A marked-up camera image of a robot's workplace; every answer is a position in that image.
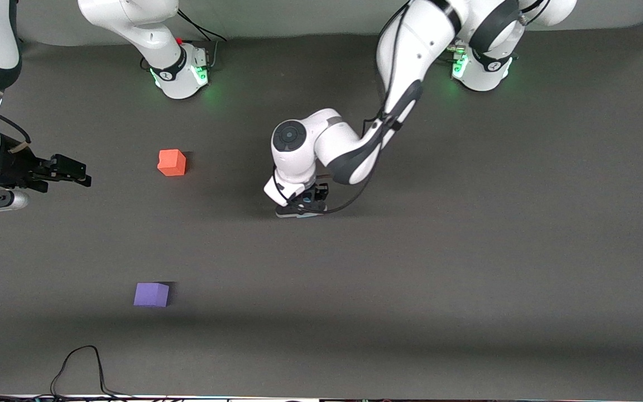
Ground dark grey table mat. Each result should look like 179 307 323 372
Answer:
0 20 643 400

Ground orange foam block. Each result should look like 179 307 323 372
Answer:
157 149 187 177

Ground thin black loose cable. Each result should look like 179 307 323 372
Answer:
0 345 135 402

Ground purple foam block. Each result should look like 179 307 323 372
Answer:
133 283 170 308

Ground black right arm base cables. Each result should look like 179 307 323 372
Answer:
176 8 228 72

